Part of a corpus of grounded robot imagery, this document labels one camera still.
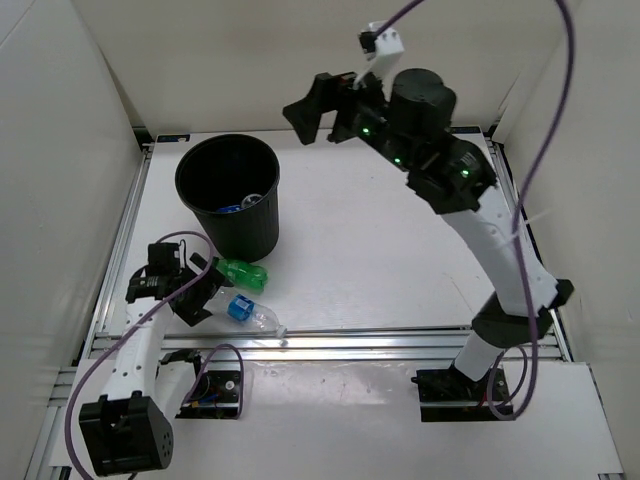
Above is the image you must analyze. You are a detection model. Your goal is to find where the black plastic waste bin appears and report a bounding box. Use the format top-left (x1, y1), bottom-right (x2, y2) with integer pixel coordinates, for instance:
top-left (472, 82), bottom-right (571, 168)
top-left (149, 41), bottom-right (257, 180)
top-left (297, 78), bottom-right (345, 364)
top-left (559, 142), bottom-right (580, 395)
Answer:
top-left (175, 134), bottom-right (280, 262)

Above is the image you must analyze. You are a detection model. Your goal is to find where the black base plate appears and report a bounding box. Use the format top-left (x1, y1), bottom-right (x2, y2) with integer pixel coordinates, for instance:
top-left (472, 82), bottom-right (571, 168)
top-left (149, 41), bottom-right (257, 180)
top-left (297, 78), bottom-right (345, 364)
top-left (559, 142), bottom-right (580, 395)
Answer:
top-left (411, 368), bottom-right (497, 423)
top-left (176, 369), bottom-right (244, 420)

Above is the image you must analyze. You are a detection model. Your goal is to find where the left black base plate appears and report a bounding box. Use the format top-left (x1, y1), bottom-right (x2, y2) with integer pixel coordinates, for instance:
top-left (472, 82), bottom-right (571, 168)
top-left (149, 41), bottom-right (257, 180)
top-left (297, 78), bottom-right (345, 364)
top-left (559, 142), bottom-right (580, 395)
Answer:
top-left (176, 369), bottom-right (244, 420)

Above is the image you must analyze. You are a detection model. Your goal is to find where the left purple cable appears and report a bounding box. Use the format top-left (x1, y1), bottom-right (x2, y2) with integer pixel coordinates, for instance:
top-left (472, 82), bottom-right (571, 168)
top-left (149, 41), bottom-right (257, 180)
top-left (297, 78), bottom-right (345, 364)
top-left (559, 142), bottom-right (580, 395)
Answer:
top-left (65, 230), bottom-right (217, 480)

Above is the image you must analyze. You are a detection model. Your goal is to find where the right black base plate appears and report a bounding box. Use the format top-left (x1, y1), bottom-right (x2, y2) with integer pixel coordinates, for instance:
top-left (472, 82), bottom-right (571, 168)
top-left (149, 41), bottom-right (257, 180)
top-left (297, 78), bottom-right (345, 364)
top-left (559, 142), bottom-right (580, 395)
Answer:
top-left (411, 368), bottom-right (497, 423)

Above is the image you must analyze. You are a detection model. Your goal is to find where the clear unlabeled plastic bottle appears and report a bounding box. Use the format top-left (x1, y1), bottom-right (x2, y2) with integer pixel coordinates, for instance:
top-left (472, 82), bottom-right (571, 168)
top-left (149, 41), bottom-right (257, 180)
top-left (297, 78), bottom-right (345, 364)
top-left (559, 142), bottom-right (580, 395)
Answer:
top-left (240, 193), bottom-right (263, 209)

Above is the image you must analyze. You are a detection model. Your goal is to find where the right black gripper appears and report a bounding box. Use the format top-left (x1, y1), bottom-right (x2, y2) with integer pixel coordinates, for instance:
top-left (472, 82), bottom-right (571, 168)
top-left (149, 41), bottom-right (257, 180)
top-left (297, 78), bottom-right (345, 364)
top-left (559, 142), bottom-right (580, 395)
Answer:
top-left (282, 62), bottom-right (416, 174)

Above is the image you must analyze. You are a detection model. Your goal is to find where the purple cable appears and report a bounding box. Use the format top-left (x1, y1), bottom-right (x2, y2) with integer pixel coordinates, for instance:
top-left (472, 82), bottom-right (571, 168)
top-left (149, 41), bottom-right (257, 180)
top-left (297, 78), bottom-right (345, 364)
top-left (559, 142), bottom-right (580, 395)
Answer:
top-left (65, 230), bottom-right (217, 480)
top-left (374, 0), bottom-right (576, 420)

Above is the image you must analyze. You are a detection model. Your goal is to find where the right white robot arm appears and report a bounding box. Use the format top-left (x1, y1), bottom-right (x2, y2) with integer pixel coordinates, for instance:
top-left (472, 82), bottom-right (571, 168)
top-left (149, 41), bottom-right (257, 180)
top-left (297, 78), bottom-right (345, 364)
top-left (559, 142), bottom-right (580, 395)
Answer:
top-left (283, 68), bottom-right (574, 400)

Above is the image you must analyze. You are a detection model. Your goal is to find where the green plastic bottle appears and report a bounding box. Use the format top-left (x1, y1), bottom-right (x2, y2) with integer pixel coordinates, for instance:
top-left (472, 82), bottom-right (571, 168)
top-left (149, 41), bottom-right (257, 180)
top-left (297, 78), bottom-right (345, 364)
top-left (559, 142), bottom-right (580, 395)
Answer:
top-left (216, 258), bottom-right (269, 293)

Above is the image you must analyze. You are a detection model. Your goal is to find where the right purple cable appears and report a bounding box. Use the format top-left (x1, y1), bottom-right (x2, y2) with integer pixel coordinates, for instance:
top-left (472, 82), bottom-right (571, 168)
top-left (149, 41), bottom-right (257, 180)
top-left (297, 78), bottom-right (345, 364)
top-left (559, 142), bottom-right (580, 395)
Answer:
top-left (374, 0), bottom-right (576, 420)

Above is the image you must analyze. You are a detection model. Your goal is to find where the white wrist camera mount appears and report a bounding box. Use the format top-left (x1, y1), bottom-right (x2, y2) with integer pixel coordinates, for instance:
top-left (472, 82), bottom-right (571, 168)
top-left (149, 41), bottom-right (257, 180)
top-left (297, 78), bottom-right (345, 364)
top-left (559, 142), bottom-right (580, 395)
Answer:
top-left (354, 21), bottom-right (404, 85)

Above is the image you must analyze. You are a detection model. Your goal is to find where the clear bottle blue band label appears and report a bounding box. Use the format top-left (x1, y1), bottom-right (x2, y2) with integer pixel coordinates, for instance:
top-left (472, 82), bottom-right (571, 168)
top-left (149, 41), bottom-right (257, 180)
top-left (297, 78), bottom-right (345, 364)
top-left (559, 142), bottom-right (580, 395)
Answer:
top-left (205, 286), bottom-right (287, 339)

